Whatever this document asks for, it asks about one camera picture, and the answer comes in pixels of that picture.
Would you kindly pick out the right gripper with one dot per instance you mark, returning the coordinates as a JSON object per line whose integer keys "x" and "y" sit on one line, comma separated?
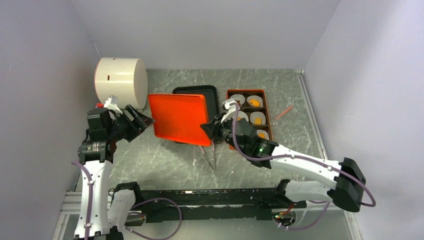
{"x": 209, "y": 128}

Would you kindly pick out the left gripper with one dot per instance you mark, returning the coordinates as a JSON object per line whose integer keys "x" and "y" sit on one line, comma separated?
{"x": 136, "y": 126}

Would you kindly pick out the pink handled metal tongs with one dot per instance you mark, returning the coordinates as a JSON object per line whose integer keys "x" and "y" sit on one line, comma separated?
{"x": 209, "y": 156}

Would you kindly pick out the orange box lid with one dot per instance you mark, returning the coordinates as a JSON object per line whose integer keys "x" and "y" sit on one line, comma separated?
{"x": 162, "y": 115}

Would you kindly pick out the orange cookie box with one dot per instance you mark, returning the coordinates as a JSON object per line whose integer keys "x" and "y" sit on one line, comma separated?
{"x": 248, "y": 109}

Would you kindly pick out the square cracker cookie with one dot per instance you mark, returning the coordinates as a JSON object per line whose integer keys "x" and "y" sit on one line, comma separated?
{"x": 258, "y": 121}

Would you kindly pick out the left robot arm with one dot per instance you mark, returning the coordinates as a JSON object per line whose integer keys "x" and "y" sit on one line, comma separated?
{"x": 99, "y": 219}

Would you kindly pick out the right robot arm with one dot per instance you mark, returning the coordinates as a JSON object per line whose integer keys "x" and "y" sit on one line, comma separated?
{"x": 339, "y": 182}

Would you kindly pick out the white paper cup middle-left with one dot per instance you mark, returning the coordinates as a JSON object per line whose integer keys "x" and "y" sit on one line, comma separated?
{"x": 243, "y": 115}

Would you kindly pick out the black baking tray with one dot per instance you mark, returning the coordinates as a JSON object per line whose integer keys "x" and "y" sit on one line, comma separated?
{"x": 212, "y": 96}

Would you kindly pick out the white paper cup back-left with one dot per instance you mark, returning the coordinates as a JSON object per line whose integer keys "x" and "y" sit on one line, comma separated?
{"x": 239, "y": 98}

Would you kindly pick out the white cylindrical drum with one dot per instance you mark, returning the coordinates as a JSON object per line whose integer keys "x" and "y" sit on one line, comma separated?
{"x": 124, "y": 78}

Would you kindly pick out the white paper cup middle-right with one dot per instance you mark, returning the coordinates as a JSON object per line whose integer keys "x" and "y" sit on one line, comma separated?
{"x": 258, "y": 114}

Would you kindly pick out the white paper cup back-right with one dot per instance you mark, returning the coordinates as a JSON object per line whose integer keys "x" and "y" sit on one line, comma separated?
{"x": 255, "y": 97}

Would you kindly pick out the pink stick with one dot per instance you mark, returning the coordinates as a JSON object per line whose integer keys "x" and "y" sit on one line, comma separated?
{"x": 284, "y": 112}

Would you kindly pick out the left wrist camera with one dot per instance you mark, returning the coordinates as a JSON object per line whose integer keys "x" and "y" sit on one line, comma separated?
{"x": 112, "y": 104}

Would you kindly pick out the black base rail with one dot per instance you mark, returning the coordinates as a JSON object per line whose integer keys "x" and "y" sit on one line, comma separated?
{"x": 171, "y": 205}

